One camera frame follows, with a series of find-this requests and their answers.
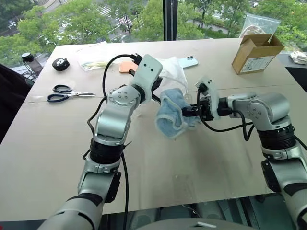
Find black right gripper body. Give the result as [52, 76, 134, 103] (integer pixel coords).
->
[197, 97, 214, 122]

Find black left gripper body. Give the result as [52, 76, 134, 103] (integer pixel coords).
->
[152, 76, 164, 96]

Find light blue towel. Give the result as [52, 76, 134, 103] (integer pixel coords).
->
[155, 88, 201, 140]

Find white drawstring bag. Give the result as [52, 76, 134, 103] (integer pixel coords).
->
[158, 56, 189, 97]

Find clear zip plastic bag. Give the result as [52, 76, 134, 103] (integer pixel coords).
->
[240, 13, 282, 39]

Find orange phone case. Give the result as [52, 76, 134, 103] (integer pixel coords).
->
[119, 61, 139, 73]

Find light blue smartphone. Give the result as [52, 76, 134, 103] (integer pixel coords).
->
[178, 56, 200, 69]

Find clear plastic packet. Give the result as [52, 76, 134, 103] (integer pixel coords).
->
[78, 59, 111, 71]

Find dark window mullion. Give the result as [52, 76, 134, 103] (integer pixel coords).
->
[163, 0, 178, 42]

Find open cardboard box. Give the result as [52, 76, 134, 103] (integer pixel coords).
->
[231, 33, 285, 75]

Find black round device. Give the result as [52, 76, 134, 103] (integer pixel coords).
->
[52, 57, 70, 72]

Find black side table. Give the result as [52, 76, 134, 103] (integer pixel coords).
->
[278, 53, 307, 93]

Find crumpled white cloth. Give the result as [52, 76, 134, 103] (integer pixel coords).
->
[288, 50, 307, 65]

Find black cylindrical gadget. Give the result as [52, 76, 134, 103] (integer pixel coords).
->
[20, 53, 35, 64]

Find black fabric chair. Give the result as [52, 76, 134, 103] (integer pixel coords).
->
[0, 63, 35, 145]

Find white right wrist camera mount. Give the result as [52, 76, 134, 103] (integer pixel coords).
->
[194, 76, 222, 120]

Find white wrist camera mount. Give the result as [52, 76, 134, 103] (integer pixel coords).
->
[129, 54, 164, 103]
[194, 76, 222, 120]

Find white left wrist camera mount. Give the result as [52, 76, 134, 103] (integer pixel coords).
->
[129, 54, 164, 103]

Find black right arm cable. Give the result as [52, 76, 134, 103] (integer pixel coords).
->
[196, 90, 255, 142]

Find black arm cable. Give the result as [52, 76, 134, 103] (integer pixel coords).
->
[83, 54, 144, 214]
[196, 90, 255, 142]

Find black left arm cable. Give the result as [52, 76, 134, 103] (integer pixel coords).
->
[83, 54, 144, 214]

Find black handled scissors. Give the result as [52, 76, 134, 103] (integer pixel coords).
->
[47, 84, 96, 104]

